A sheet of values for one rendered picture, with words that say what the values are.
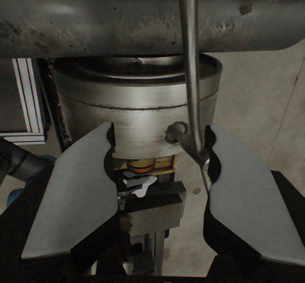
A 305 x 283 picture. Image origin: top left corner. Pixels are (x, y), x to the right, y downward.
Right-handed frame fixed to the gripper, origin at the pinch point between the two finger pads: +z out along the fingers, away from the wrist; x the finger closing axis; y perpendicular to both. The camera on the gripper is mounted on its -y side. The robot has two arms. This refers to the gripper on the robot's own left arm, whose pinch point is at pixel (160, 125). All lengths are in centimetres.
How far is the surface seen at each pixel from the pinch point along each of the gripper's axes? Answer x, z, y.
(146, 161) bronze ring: -1.8, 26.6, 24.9
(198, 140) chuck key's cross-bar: 4.9, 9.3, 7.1
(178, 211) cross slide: 11, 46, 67
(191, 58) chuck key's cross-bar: 2.4, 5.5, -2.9
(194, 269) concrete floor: 74, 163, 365
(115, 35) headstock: -4.7, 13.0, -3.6
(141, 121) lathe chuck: -2.1, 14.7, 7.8
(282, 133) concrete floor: 141, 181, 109
